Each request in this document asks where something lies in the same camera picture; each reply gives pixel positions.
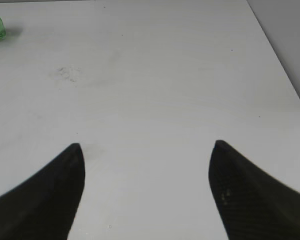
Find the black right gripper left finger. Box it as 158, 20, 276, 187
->
0, 143, 86, 240

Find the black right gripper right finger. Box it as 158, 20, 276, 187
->
208, 140, 300, 240

